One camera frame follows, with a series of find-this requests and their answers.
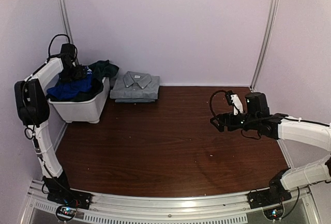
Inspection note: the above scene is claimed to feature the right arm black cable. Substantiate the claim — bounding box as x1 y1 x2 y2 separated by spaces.
209 89 233 121

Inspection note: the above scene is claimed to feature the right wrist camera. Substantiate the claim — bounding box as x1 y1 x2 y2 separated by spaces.
225 92 244 115

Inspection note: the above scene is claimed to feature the aluminium frame post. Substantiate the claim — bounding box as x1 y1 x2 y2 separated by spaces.
250 0 280 92
58 0 73 41

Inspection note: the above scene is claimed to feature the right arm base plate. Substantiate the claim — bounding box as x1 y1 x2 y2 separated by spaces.
247 188 292 209

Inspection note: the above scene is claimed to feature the left aluminium frame post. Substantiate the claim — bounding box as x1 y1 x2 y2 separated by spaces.
58 0 73 41

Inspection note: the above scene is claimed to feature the blue t-shirt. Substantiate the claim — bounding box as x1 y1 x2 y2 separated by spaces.
47 66 93 101

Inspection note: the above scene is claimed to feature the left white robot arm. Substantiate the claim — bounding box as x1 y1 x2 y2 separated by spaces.
14 43 78 205

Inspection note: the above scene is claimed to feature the white plastic laundry bin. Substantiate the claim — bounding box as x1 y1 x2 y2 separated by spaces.
48 77 110 124

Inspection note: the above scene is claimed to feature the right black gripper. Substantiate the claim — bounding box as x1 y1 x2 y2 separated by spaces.
210 112 260 133

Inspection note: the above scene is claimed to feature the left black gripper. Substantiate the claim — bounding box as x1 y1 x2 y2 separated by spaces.
59 65 86 85

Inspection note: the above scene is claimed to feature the folded grey button shirt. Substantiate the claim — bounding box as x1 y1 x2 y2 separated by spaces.
110 71 160 103

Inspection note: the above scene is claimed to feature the front aluminium rail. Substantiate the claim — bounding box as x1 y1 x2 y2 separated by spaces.
25 180 316 224

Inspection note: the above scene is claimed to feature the right aluminium frame post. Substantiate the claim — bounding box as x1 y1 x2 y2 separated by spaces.
250 0 280 92

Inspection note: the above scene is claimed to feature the dark green plaid shirt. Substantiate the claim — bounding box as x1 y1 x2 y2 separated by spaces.
73 60 119 102

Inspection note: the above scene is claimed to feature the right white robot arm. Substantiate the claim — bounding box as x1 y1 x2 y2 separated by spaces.
209 91 330 204

